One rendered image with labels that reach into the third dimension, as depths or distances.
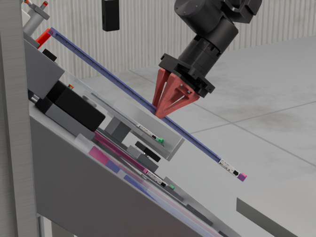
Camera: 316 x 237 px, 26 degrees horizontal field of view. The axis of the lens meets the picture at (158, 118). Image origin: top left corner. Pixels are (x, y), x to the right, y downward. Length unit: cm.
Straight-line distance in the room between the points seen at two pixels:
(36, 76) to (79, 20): 345
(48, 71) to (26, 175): 39
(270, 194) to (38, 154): 121
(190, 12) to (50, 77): 33
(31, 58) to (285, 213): 92
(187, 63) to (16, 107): 71
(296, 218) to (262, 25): 365
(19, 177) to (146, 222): 16
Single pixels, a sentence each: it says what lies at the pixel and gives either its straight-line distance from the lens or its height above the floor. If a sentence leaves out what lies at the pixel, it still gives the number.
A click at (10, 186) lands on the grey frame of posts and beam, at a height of 117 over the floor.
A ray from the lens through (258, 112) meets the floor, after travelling 389.
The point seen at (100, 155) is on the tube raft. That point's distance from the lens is 77.
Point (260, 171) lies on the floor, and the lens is 320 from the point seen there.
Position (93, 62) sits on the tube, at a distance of 110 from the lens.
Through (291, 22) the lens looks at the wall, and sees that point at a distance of 538.
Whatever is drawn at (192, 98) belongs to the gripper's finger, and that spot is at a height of 99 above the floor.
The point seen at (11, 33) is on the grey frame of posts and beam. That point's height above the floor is 128.
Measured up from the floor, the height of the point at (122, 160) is 85.
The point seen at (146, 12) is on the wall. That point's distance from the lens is 455.
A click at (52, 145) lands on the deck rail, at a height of 118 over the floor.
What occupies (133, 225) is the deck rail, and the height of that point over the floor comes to 109.
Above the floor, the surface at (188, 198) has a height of 73.
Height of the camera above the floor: 140
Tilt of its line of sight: 22 degrees down
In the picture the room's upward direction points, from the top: straight up
